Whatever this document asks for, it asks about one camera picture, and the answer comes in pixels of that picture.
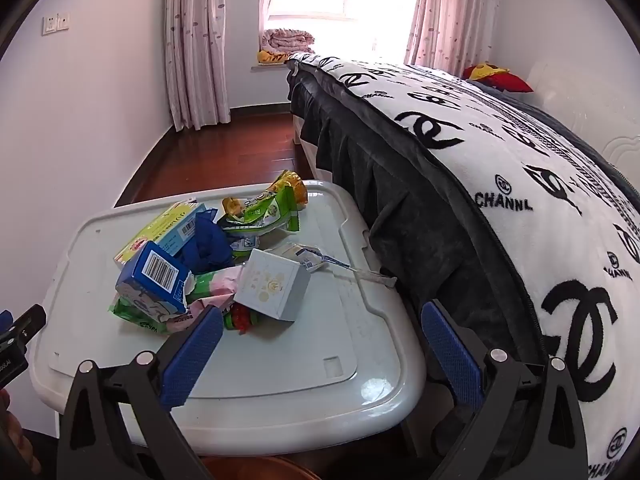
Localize white blue printed packet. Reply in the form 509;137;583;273
262;242;341;273

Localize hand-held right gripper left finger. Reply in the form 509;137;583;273
56;305;224;480

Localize crumpled green wrapper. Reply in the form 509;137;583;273
111;297;173;335

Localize pink green wrapper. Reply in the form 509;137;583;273
165;266;246;333

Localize red toy car green wheels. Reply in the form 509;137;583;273
225;305;266;335

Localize orange plastic basin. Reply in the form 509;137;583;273
202;452;321;480

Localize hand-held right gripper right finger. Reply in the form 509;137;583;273
420;300;591;480

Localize red yellow pillow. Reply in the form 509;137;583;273
462;61;535;93

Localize blue barcode carton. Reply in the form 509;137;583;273
115;241;193;317

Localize white bed headboard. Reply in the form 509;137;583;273
525;60;640;181

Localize folded pink quilt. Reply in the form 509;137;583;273
261;27;317;55

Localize person's left hand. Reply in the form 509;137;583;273
0;389;42;477

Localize small white cardboard box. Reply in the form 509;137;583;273
233;248;312;322

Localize blue plastic bag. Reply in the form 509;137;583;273
180;212;236;273

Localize clear plastic wrapper strip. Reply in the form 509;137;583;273
325;257;398;288

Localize dark grey bed skirt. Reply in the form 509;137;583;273
287;67;546;461

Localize pink patterned curtain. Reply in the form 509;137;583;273
164;0;232;132
404;0;502;78

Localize green snack packet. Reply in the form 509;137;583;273
220;170;308;236

